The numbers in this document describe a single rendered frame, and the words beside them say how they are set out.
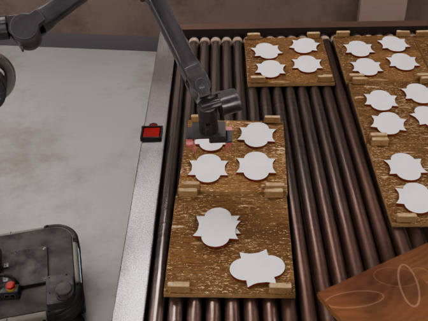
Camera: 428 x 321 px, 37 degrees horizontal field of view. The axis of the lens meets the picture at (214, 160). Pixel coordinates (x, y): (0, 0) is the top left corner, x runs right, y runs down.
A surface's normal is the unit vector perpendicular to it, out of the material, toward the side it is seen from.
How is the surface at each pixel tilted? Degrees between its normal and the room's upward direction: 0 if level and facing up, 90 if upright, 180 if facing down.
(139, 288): 0
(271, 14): 90
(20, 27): 45
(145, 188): 0
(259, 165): 0
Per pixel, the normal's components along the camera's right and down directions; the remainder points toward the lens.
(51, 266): -0.02, -0.80
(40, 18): 0.15, -0.16
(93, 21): -0.12, 0.60
